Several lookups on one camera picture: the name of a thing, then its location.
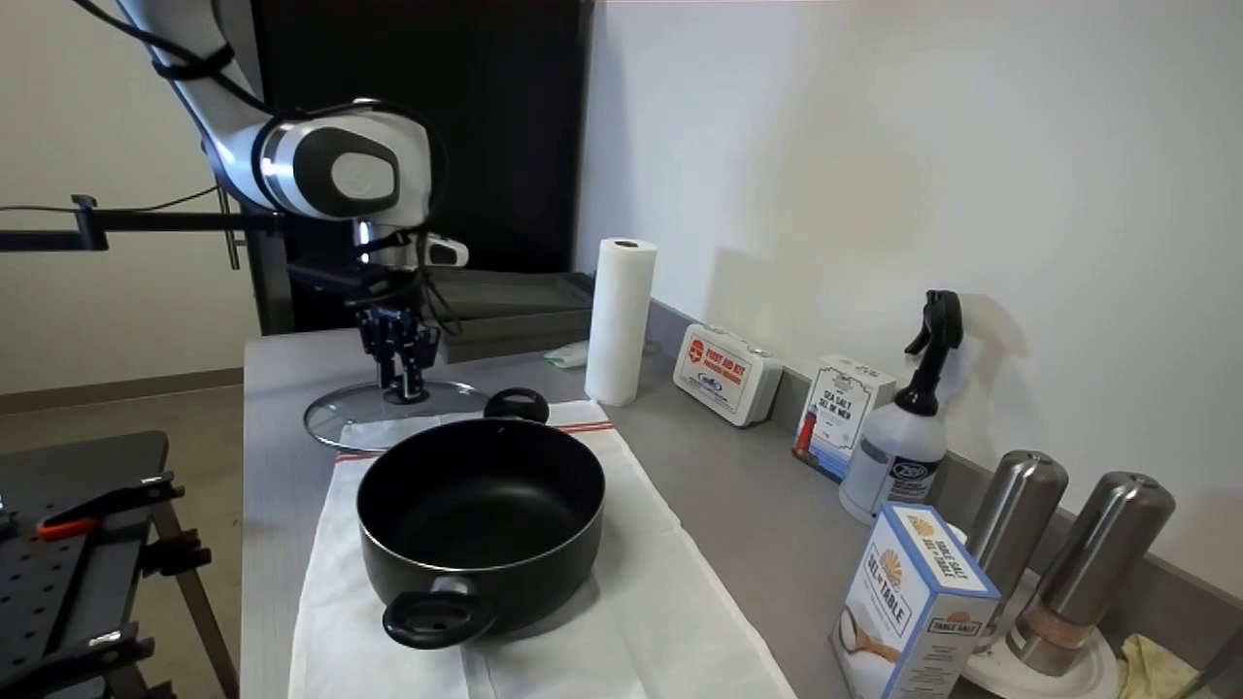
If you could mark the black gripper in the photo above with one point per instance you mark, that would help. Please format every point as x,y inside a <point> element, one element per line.
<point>400,313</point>

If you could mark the glass pot lid black knob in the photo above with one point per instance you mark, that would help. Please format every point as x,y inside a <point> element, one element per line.
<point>345,420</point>

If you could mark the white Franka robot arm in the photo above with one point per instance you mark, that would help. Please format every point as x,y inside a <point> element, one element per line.
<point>323,166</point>

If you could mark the stack of dark grey mats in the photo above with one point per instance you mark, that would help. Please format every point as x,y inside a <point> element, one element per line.
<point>519,315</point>

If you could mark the white paper towel roll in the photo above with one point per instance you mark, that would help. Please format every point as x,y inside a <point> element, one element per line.
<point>618,324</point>

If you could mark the tall black cabinet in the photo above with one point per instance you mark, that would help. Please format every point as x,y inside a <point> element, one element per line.
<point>519,129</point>

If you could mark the flat white box red print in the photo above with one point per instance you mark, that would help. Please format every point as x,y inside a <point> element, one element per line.
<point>726,374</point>

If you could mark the white towel with red stripes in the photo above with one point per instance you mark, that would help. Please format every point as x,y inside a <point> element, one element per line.
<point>646,621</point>

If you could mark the black perforated work table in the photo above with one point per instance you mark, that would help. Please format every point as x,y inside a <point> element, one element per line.
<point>64,585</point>

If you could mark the small white box blue print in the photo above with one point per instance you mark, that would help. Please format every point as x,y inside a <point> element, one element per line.
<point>836,414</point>

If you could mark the clear spray bottle black trigger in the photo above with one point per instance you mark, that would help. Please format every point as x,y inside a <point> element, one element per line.
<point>895,453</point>

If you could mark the blue and orange carton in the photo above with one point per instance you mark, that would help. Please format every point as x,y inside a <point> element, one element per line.
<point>908,605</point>

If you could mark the stainless steel grinder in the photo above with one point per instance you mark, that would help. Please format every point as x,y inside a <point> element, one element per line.
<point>1100,555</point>
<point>1016,511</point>

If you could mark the white plate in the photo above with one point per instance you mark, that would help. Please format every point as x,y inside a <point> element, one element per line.
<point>1062,679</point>

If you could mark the yellow cloth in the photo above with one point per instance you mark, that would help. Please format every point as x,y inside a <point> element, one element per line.
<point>1158,665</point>

